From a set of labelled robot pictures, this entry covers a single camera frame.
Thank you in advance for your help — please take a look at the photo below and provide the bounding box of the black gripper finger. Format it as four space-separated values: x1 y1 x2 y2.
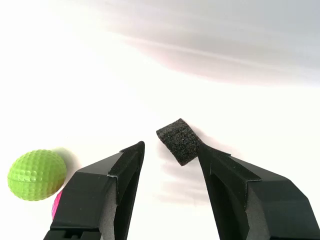
42 140 146 240
196 143 320 240

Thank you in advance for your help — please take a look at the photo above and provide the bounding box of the black foam box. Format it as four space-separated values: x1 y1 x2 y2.
156 118 203 167

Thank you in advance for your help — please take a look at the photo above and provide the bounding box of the pink golf ball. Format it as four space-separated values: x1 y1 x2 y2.
51 191 63 221

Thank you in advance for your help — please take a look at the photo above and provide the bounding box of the green golf ball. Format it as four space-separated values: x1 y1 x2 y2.
7 149 68 202

